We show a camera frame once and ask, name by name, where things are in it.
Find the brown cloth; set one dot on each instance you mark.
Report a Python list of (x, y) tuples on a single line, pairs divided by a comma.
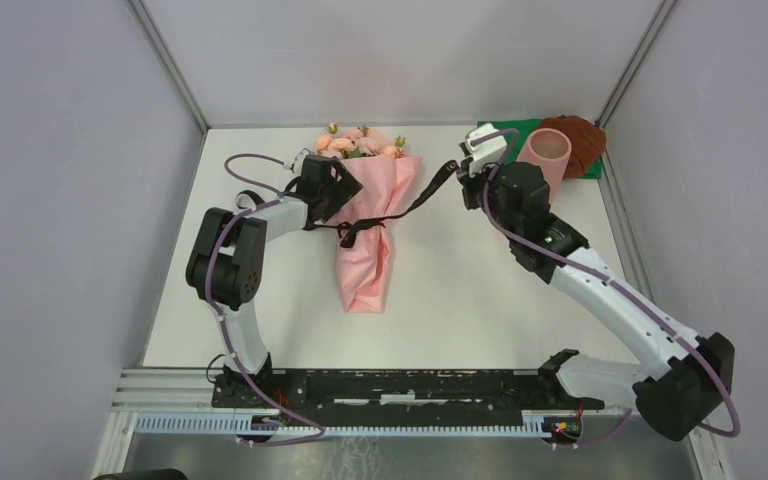
[(588, 144)]

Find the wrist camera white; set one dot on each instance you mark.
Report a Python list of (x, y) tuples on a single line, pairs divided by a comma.
[(295, 165), (487, 151)]

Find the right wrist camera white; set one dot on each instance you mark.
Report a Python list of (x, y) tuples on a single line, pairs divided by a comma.
[(487, 151)]

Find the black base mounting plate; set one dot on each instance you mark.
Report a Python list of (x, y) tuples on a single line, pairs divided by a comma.
[(418, 398)]

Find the pink flower bouquet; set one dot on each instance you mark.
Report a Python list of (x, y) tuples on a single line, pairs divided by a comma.
[(387, 173)]

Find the pink cylindrical vase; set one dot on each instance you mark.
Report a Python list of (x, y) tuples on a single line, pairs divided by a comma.
[(550, 150)]

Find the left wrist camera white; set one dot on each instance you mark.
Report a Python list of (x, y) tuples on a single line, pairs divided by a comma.
[(295, 165)]

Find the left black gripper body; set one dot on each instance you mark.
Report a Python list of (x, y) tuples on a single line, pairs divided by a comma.
[(336, 194)]

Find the blue slotted cable duct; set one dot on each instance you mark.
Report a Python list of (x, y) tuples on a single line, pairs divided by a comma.
[(249, 425)]

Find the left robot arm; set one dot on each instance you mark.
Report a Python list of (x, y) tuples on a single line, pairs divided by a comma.
[(225, 266)]

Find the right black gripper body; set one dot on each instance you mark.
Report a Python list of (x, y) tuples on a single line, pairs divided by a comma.
[(473, 187)]

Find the aluminium rail frame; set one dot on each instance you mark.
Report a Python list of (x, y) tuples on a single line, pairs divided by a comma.
[(200, 390)]

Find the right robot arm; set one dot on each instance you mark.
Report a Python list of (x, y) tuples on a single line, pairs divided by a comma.
[(679, 380)]

